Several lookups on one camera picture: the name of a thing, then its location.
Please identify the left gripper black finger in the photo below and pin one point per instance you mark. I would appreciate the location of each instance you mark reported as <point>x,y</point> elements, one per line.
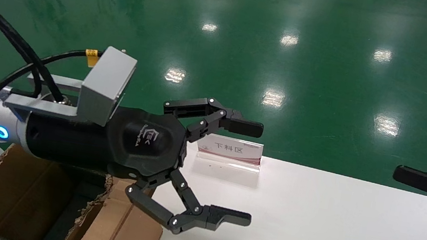
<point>224,215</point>
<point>246,127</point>

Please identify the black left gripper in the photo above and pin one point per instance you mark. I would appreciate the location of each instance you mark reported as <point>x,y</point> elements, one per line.
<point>79,142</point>

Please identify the small cardboard box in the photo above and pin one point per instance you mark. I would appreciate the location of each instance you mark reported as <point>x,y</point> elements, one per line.
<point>136,237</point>

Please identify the large torn cardboard box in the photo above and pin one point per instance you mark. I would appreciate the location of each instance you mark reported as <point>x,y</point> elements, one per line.
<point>15,200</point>

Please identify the acrylic table sign red white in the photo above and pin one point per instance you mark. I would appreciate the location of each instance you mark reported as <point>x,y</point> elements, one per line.
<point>234,149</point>

